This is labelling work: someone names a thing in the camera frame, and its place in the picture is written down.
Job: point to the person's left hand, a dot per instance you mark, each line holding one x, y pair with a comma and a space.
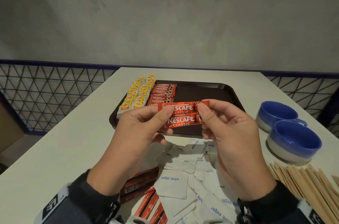
132, 141

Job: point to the person's right hand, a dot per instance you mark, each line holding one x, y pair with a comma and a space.
238, 147

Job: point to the pile of red coffee sticks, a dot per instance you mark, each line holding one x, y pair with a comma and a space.
140, 181

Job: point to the red coffee stick sachet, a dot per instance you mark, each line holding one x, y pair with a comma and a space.
184, 108
182, 121

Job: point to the row of red Nescafe sachets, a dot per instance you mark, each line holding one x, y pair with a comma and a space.
161, 92

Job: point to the brown plastic tray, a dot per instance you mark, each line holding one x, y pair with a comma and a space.
206, 91

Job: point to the pile of white sugar sachets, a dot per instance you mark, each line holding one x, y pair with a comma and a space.
185, 184

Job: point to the pile of wooden stirrers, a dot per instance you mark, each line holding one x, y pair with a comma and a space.
304, 189

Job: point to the blue and white bowl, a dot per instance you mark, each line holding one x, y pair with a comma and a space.
278, 112
294, 139

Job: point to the brown cardboard box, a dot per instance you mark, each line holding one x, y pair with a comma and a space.
10, 128

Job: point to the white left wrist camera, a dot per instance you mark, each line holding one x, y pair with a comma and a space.
137, 221

